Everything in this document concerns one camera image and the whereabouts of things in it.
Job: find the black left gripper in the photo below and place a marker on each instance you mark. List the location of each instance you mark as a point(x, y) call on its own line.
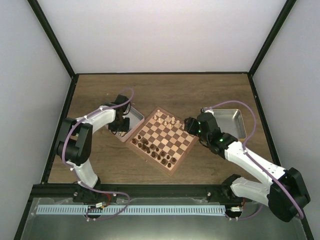
point(125, 128)

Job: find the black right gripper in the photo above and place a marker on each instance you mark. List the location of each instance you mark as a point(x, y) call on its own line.
point(190, 127)

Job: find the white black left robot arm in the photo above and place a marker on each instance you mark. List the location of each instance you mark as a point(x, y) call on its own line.
point(74, 142)

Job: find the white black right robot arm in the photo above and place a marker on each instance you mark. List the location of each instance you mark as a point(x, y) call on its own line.
point(282, 190)

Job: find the wooden chess board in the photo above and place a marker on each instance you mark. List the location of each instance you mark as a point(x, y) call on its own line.
point(163, 141)

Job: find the pink metal tin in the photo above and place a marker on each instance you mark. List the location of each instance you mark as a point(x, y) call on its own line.
point(136, 119)

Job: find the yellow bear tin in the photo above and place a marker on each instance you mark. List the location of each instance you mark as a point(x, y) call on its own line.
point(230, 121)

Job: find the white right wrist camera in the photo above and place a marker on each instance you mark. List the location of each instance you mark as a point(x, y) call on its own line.
point(205, 109)

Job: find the light blue slotted cable duct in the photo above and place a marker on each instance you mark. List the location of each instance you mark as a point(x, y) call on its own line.
point(134, 210)

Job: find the black aluminium frame rail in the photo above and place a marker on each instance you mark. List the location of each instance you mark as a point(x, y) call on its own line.
point(217, 193)

